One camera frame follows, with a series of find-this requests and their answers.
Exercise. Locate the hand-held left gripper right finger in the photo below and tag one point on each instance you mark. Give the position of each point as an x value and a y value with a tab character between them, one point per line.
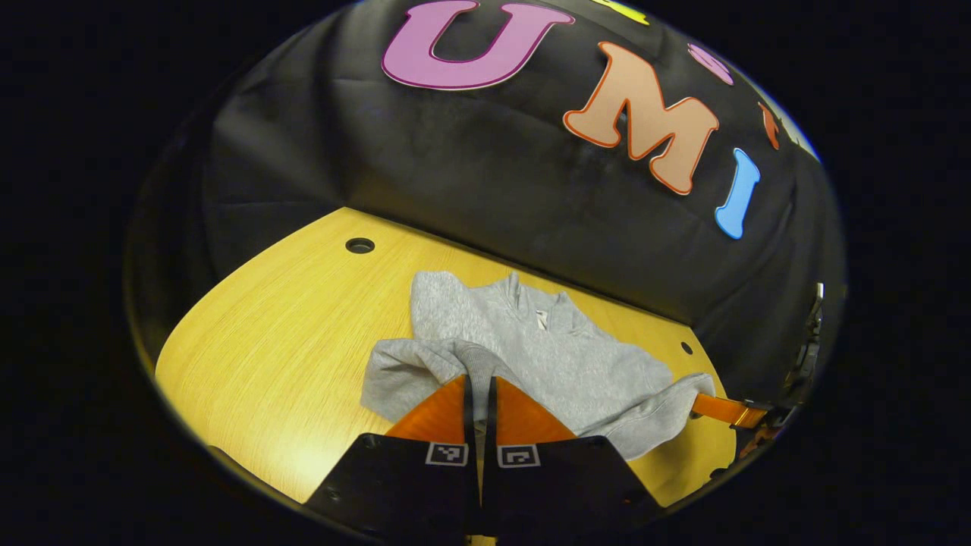
491	425

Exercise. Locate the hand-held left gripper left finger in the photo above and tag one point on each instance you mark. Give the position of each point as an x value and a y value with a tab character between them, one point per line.
469	425

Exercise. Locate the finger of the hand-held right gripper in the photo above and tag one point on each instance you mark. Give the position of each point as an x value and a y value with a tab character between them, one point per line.
721	409

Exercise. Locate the grey zip-neck sweatshirt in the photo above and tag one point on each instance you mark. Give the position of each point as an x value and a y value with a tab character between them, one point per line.
561	364

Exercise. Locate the black backdrop cloth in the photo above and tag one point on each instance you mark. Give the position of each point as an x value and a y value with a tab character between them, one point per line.
470	167

